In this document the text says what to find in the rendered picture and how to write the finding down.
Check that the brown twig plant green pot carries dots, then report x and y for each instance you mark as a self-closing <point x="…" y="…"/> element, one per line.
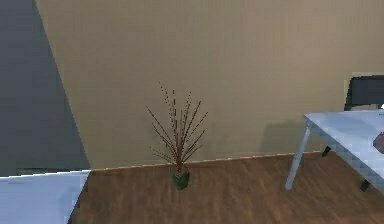
<point x="179" y="146"/>

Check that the pale blue table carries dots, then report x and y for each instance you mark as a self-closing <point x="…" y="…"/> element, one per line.
<point x="346" y="133"/>

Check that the black chair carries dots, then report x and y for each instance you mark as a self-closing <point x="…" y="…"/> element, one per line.
<point x="366" y="90"/>

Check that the brown rounded object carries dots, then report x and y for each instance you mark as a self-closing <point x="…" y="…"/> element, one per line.
<point x="380" y="142"/>

